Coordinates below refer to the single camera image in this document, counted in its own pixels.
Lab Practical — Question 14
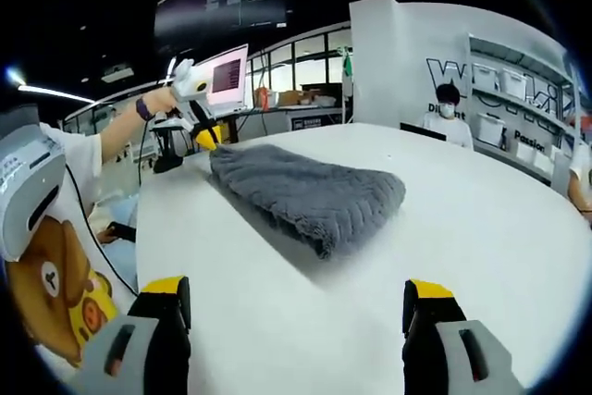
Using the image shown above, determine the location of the white worn headset device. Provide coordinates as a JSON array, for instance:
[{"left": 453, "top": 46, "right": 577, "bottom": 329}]
[{"left": 0, "top": 103, "right": 68, "bottom": 263}]

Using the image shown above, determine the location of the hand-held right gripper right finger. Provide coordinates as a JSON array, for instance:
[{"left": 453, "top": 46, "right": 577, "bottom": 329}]
[{"left": 401, "top": 278, "right": 526, "bottom": 395}]

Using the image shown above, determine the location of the dark grey towel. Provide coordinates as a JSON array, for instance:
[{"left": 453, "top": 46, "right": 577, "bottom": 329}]
[{"left": 207, "top": 143, "right": 408, "bottom": 262}]

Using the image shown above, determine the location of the person's left hand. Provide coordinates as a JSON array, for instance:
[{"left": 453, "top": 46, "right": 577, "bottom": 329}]
[{"left": 154, "top": 86, "right": 182, "bottom": 114}]

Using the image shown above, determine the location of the black device cable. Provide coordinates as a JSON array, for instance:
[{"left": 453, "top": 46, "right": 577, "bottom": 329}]
[{"left": 64, "top": 163, "right": 141, "bottom": 297}]

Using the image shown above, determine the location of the metal storage shelf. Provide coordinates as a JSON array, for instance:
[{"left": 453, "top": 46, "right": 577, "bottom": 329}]
[{"left": 466, "top": 33, "right": 592, "bottom": 183}]

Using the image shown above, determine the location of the large dark wall display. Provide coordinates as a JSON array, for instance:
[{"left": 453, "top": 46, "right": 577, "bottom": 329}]
[{"left": 154, "top": 0, "right": 289, "bottom": 52}]

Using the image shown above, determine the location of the white storage shelf with boxes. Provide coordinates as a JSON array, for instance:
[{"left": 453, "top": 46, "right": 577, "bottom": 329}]
[{"left": 474, "top": 64, "right": 592, "bottom": 179}]

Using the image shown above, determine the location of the ceiling light strip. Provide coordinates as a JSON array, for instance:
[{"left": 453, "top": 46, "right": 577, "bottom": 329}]
[{"left": 6, "top": 68, "right": 94, "bottom": 105}]

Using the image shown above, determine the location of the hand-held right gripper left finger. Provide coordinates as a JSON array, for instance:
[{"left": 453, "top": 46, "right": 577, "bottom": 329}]
[{"left": 80, "top": 276, "right": 192, "bottom": 395}]

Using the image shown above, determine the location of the black stand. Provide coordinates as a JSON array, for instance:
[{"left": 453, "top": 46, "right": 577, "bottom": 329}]
[{"left": 152, "top": 126, "right": 187, "bottom": 175}]

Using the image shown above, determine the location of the black laptop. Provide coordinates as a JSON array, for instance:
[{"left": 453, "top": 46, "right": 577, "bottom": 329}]
[{"left": 400, "top": 121, "right": 448, "bottom": 142}]

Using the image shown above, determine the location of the white table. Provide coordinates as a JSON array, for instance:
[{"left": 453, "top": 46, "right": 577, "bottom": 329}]
[{"left": 133, "top": 121, "right": 592, "bottom": 395}]

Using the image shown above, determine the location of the purple wristband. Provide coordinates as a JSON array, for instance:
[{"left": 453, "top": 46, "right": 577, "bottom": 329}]
[{"left": 135, "top": 94, "right": 154, "bottom": 121}]

